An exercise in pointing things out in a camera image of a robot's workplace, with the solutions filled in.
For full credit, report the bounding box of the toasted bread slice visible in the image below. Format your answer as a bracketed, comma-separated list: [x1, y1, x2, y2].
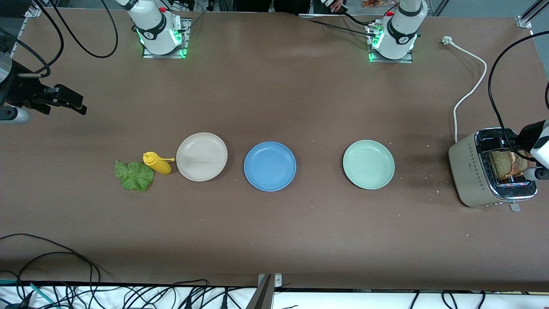
[490, 150, 515, 179]
[510, 154, 532, 177]

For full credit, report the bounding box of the green lettuce leaf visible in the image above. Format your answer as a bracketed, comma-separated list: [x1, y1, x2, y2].
[114, 161, 155, 192]

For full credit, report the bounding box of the yellow mustard squeeze bottle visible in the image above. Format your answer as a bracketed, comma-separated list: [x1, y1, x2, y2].
[142, 151, 175, 176]

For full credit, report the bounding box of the beige round plate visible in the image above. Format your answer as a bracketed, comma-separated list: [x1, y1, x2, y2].
[176, 132, 228, 182]

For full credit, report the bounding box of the mint green round plate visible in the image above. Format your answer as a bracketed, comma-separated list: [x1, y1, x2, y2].
[342, 139, 395, 190]

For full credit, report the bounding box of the blue round plate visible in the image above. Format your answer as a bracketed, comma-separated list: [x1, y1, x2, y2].
[244, 141, 297, 192]

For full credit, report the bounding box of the beige chrome toaster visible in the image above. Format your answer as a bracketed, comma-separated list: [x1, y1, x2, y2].
[448, 127, 538, 212]

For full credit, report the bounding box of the white toaster power cord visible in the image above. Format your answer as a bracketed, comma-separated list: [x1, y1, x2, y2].
[442, 36, 488, 143]

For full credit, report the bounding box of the aluminium frame corner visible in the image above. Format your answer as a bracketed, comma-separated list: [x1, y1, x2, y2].
[24, 0, 43, 18]
[517, 0, 549, 30]

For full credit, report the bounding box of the long black cable loop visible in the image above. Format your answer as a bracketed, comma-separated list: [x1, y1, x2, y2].
[0, 233, 103, 286]

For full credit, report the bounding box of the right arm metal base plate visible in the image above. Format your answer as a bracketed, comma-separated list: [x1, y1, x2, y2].
[142, 17, 192, 59]

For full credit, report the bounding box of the short black cable loop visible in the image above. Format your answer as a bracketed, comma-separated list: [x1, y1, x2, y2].
[16, 252, 101, 301]

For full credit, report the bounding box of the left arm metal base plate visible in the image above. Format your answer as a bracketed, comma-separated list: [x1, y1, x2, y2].
[365, 21, 414, 64]

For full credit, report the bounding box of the teal cable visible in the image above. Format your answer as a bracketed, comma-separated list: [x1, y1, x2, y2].
[0, 280, 58, 309]

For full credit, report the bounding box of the black base cable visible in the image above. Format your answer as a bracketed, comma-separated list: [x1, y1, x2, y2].
[298, 12, 380, 38]

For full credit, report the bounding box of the aluminium profile post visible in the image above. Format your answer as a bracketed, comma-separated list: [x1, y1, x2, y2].
[246, 273, 284, 309]

